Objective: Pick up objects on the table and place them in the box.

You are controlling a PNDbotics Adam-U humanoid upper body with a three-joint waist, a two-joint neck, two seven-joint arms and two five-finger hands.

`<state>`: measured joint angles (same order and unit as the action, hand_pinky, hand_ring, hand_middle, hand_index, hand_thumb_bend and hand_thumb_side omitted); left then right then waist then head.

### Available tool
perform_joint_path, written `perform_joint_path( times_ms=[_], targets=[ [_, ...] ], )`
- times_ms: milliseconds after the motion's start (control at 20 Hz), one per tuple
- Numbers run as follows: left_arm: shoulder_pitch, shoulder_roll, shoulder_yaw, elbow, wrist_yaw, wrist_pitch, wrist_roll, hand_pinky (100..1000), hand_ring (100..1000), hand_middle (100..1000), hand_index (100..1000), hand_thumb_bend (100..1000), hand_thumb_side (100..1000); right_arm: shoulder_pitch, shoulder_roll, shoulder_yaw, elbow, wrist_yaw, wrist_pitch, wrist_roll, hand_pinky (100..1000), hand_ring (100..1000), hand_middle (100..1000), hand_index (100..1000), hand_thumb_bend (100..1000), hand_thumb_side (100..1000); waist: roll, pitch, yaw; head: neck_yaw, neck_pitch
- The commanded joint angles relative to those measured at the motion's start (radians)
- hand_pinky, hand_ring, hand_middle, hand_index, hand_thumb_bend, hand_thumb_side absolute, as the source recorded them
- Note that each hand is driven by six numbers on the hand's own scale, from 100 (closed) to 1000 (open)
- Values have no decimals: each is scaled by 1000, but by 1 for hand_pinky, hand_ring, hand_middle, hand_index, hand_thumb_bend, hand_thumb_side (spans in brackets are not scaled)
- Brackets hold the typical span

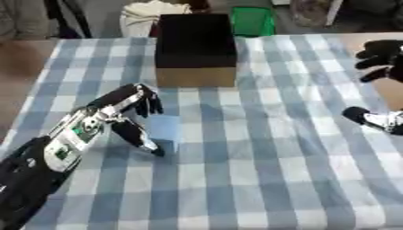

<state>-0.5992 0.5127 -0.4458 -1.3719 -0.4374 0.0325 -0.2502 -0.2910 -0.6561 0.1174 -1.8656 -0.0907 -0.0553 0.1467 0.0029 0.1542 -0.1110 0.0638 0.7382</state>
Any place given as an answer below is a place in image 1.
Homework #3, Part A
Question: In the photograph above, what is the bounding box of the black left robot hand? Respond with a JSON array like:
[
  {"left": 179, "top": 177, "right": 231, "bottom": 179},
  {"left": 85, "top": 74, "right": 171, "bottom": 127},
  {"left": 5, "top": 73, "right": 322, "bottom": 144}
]
[{"left": 85, "top": 83, "right": 167, "bottom": 157}]

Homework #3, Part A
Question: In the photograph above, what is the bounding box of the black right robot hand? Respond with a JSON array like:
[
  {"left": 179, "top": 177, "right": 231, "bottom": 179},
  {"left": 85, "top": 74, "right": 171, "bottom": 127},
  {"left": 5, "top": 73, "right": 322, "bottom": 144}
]
[{"left": 341, "top": 39, "right": 403, "bottom": 137}]

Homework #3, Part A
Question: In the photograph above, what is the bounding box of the tan cardboard box black inside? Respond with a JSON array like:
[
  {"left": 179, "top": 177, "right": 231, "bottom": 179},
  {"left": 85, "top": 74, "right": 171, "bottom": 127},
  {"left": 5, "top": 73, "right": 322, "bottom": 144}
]
[{"left": 154, "top": 13, "right": 238, "bottom": 88}]

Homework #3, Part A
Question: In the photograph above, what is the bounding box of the light blue block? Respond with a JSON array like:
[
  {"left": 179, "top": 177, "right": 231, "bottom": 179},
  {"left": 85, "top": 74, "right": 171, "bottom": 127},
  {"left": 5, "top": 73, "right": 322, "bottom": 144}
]
[{"left": 139, "top": 115, "right": 182, "bottom": 155}]

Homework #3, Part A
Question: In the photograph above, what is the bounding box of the white cloth bag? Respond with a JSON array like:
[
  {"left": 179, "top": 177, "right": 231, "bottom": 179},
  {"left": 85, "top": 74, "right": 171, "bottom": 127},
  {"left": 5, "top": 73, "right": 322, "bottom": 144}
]
[{"left": 118, "top": 0, "right": 194, "bottom": 38}]

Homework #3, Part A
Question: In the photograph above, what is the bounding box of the black tripod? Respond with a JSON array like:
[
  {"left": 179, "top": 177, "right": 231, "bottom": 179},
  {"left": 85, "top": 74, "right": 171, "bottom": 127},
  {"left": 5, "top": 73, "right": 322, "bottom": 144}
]
[{"left": 42, "top": 0, "right": 94, "bottom": 40}]

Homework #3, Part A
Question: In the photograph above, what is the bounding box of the green plastic crate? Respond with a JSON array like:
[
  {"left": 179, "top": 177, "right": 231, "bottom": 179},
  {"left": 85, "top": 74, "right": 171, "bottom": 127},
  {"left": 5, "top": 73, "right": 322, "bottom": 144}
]
[{"left": 229, "top": 6, "right": 277, "bottom": 38}]

